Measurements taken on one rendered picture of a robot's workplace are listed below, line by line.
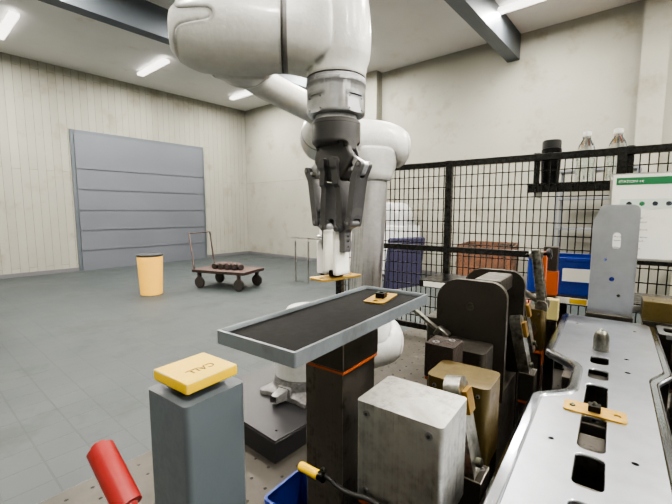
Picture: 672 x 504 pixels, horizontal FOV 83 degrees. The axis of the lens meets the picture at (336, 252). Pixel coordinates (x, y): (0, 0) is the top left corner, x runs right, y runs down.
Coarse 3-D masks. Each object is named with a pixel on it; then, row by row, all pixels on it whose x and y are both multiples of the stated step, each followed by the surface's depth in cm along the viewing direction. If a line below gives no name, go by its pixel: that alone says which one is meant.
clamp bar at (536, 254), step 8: (528, 256) 106; (536, 256) 104; (552, 256) 103; (536, 264) 104; (536, 272) 104; (536, 280) 104; (544, 280) 106; (536, 288) 105; (544, 288) 106; (536, 296) 105; (544, 296) 104
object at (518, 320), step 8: (512, 320) 79; (520, 320) 78; (512, 328) 78; (520, 328) 77; (512, 336) 79; (520, 336) 78; (520, 344) 78; (520, 352) 78; (528, 352) 79; (520, 360) 78; (528, 360) 78; (520, 368) 78; (528, 368) 77
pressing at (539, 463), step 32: (576, 320) 112; (608, 320) 112; (576, 352) 86; (608, 352) 86; (640, 352) 86; (576, 384) 70; (608, 384) 70; (640, 384) 70; (544, 416) 59; (576, 416) 59; (640, 416) 59; (512, 448) 51; (544, 448) 51; (576, 448) 51; (608, 448) 51; (640, 448) 51; (512, 480) 45; (544, 480) 45; (608, 480) 45; (640, 480) 45
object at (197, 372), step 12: (180, 360) 41; (192, 360) 41; (204, 360) 41; (216, 360) 41; (156, 372) 38; (168, 372) 38; (180, 372) 38; (192, 372) 38; (204, 372) 38; (216, 372) 38; (228, 372) 39; (168, 384) 37; (180, 384) 36; (192, 384) 36; (204, 384) 37
